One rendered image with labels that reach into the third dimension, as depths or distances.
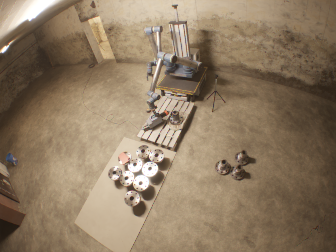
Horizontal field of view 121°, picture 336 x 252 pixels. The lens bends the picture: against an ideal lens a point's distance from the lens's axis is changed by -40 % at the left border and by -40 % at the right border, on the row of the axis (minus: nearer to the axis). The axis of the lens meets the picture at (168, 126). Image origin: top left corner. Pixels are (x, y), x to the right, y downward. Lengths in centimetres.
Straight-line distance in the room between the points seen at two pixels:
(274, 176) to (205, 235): 154
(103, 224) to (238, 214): 223
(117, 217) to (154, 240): 74
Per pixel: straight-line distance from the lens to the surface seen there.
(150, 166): 265
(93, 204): 318
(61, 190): 383
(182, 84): 379
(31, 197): 468
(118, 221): 287
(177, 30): 370
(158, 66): 288
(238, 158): 291
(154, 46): 359
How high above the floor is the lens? 258
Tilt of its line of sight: 50 degrees down
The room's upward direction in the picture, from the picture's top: 15 degrees counter-clockwise
